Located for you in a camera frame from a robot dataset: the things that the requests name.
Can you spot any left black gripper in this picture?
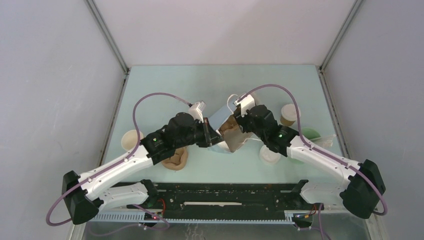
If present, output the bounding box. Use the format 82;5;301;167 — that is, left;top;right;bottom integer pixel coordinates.
175;117;224;149

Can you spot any light blue paper bag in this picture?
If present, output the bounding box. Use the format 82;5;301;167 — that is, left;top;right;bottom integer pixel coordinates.
206;93;263;155

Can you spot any brown pulp cup carrier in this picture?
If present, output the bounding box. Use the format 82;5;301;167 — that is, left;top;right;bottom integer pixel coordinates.
219;115;240;139
161;147;189;171

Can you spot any white coffee cup lid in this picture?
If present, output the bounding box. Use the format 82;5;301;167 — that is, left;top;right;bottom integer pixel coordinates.
281;103;301;121

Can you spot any stack of white lids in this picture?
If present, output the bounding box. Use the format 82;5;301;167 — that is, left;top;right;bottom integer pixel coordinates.
259;145;281;165

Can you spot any stack of paper cups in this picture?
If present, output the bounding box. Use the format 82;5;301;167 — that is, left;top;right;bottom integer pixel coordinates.
121;129;144;151

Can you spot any brown paper coffee cup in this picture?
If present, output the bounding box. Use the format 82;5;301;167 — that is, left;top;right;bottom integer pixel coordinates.
280;116;296;127

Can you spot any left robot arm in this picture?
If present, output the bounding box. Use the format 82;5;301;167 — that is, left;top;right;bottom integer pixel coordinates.
62;112;224;225

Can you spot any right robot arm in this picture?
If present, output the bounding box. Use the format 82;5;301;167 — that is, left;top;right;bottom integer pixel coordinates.
233;104;386;219

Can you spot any green cylindrical container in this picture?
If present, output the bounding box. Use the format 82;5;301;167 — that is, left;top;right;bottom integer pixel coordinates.
289;127;321;165

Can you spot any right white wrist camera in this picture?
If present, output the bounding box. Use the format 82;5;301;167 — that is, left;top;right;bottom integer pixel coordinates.
233;94;256;117

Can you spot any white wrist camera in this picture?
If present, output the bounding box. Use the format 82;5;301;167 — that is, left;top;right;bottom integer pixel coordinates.
233;94;256;117
188;100;206;123

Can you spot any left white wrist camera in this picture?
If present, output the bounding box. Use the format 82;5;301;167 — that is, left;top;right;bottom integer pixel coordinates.
188;100;206;123

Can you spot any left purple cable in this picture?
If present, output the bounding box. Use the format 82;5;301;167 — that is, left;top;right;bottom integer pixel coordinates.
45;92;193;227

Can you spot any purple cable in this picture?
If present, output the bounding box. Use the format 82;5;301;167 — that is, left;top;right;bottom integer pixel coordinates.
45;92;193;227
238;83;388;217

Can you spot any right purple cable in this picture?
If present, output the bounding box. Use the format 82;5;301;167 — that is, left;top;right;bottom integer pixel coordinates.
238;83;388;217

